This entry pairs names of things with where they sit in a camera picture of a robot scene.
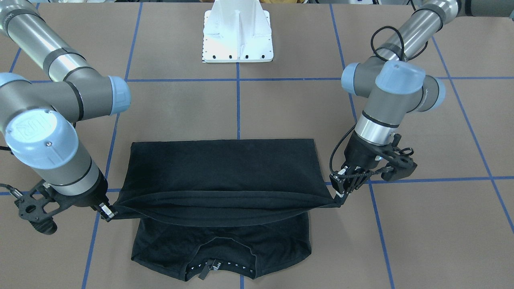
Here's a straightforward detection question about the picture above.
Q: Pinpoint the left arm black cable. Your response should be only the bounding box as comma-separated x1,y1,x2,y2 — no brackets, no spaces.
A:
328,26,428,179

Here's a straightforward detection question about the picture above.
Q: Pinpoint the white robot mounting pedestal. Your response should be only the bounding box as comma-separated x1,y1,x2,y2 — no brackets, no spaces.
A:
202,0,274,63

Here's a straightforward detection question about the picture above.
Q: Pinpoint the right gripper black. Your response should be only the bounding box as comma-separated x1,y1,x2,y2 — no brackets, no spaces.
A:
72,176,117,222

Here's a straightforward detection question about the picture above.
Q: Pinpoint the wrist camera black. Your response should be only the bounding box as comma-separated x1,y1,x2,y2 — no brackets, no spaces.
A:
9,180,75,235
380,134,418,182

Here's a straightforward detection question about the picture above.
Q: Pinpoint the black graphic t-shirt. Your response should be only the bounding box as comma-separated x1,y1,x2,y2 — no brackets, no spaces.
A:
114,139,343,281

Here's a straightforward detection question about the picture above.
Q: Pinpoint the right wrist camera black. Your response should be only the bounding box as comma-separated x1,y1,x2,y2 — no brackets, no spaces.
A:
9,180,75,235

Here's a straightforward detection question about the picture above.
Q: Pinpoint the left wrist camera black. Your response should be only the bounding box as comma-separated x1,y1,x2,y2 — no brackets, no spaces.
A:
380,134,418,182

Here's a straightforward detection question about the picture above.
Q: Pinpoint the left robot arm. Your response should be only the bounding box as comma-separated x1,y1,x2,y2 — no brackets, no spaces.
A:
329,0,514,203

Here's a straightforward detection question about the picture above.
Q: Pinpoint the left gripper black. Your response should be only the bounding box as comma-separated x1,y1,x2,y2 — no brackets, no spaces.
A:
329,133,379,200

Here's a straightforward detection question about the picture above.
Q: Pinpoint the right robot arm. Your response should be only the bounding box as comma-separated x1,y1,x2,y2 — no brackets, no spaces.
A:
1,0,131,221

